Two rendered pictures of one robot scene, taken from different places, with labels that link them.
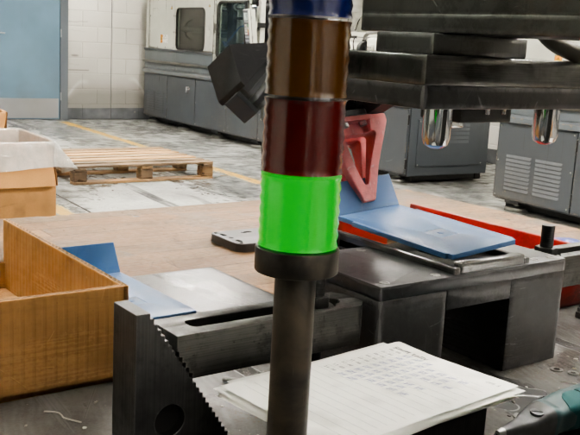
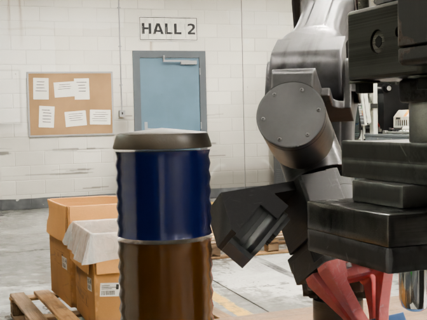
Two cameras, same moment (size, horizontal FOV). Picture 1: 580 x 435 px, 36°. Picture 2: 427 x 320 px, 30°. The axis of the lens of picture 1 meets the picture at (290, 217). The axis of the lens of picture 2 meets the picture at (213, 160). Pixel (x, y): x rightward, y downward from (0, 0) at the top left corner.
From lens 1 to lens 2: 0.16 m
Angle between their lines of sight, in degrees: 17
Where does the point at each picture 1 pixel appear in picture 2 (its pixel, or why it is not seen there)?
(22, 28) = (169, 124)
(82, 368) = not seen: outside the picture
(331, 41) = (177, 267)
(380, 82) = (349, 240)
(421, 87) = (386, 250)
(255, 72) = (248, 218)
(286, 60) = (129, 290)
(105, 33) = (238, 122)
